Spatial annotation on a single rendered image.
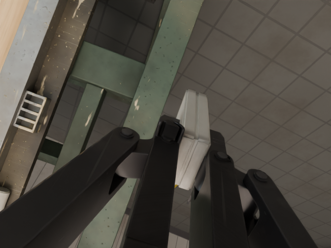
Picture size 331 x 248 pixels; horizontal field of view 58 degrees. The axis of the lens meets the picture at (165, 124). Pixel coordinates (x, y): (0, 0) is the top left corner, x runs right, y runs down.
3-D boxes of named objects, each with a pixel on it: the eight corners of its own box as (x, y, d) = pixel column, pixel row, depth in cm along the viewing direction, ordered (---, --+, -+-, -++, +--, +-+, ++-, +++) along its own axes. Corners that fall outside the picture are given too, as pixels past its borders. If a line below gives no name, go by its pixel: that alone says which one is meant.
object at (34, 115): (51, 99, 58) (47, 97, 55) (38, 133, 58) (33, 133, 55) (32, 92, 58) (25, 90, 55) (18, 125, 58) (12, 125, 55)
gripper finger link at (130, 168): (163, 193, 13) (100, 172, 13) (173, 140, 18) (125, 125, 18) (174, 166, 13) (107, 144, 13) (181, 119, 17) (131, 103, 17)
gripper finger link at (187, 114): (176, 187, 15) (162, 183, 15) (182, 128, 22) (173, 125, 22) (196, 139, 14) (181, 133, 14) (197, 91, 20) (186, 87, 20)
